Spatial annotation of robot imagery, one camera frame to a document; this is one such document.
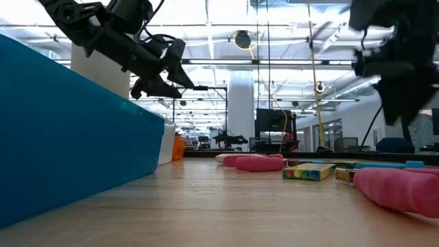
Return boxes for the red-handled pliers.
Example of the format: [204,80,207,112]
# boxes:
[334,167,439,219]
[222,153,298,173]

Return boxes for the black ceiling cable reel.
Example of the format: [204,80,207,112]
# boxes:
[234,30,252,49]

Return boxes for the black metal gantry frame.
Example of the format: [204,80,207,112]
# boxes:
[172,85,228,152]

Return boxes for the black slanted cable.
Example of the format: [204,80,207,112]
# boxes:
[358,104,384,152]

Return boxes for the white building pillar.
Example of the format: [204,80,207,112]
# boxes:
[228,70,255,152]

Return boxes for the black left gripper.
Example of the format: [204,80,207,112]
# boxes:
[87,25,195,101]

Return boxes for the orange plastic bin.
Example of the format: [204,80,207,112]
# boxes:
[171,133,187,161]

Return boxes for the blue plastic bin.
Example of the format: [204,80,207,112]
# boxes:
[0,33,166,229]

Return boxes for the white plastic bin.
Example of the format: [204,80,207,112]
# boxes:
[157,118,177,166]

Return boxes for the black equipment rack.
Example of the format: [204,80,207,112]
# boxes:
[254,108,298,152]

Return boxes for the grey mesh chair back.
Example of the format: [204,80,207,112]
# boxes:
[333,137,359,153]

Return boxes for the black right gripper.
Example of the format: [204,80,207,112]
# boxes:
[352,44,439,127]

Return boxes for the yellow hanging cable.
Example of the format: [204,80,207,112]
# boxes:
[279,109,288,152]

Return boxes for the blue office chair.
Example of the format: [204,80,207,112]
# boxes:
[375,137,416,154]

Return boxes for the ceiling light strip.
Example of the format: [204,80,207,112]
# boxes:
[181,58,354,66]

